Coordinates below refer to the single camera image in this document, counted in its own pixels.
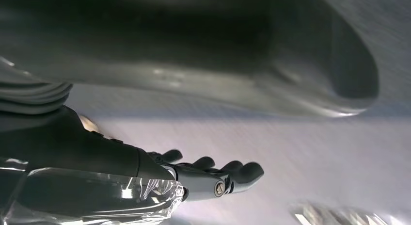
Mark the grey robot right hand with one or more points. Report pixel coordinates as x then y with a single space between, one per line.
192 40

